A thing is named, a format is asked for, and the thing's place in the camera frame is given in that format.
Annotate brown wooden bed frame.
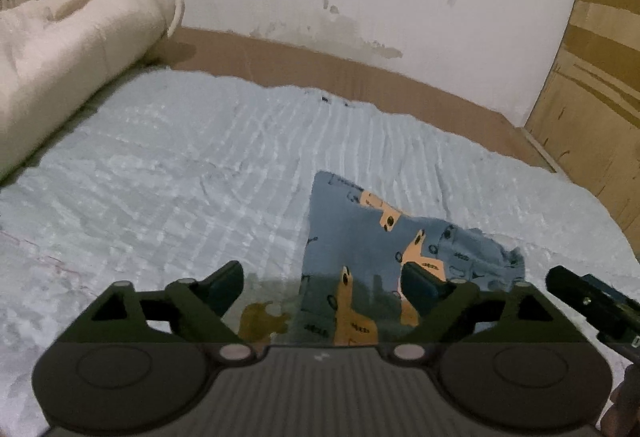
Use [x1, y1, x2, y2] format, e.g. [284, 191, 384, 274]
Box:
[151, 27, 551, 169]

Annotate light blue deer-print bedspread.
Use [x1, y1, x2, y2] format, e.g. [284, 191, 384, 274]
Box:
[1, 70, 639, 436]

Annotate blue pants with orange print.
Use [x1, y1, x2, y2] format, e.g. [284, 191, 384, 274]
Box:
[288, 171, 525, 346]

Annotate rolled cream quilt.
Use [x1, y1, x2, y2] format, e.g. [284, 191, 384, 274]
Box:
[1, 0, 184, 176]

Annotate plywood board panel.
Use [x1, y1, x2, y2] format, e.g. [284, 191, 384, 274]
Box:
[525, 0, 639, 249]

